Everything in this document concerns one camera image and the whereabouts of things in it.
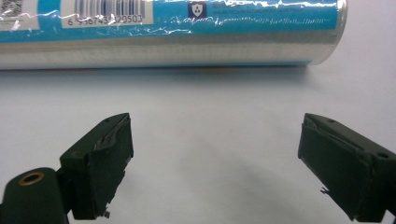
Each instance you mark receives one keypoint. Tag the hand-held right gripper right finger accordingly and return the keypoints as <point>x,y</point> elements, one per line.
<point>345,174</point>

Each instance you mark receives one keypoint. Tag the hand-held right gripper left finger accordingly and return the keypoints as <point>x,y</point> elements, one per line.
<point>102,174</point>

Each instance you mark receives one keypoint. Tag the blue plastic-wrapped package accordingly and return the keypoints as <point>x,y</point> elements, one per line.
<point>174,43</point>

